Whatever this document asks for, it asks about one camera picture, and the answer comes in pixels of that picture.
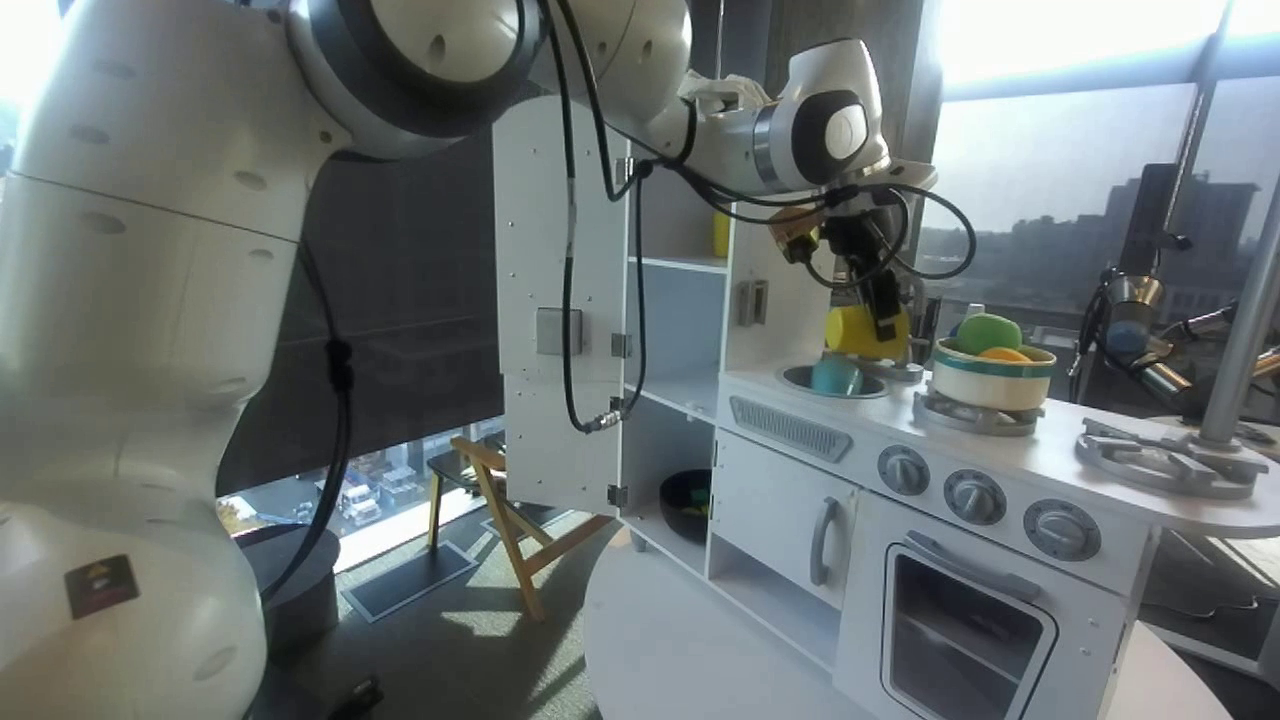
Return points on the black bowl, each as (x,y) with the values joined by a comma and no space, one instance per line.
(686,506)

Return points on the grey toy faucet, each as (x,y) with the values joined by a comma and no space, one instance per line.
(925,326)

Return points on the yellow orange toy food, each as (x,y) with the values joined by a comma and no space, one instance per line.
(1011,358)

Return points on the yellow plastic cup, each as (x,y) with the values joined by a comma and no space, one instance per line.
(864,336)
(720,232)

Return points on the white toy cabinet door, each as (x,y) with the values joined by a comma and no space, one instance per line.
(533,402)

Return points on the white pot with teal stripe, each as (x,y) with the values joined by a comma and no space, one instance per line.
(992,384)

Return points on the grey metal pole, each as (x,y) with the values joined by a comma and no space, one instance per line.
(1244,335)

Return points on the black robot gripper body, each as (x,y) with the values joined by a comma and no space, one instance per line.
(863,241)

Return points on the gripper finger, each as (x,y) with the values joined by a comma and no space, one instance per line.
(889,305)

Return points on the teal plastic cup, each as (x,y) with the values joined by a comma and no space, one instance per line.
(837,377)

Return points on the wooden easel stand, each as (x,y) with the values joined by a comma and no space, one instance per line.
(515,532)

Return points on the white toy kitchen unit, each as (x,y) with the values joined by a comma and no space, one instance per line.
(786,522)

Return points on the dark roller blind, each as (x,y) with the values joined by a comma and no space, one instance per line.
(413,266)

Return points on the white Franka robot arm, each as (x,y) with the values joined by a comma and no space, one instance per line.
(162,335)

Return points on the grey toy burner grate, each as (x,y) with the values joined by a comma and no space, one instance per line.
(1163,463)
(975,423)

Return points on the green toy food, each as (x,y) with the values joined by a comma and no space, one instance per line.
(984,335)

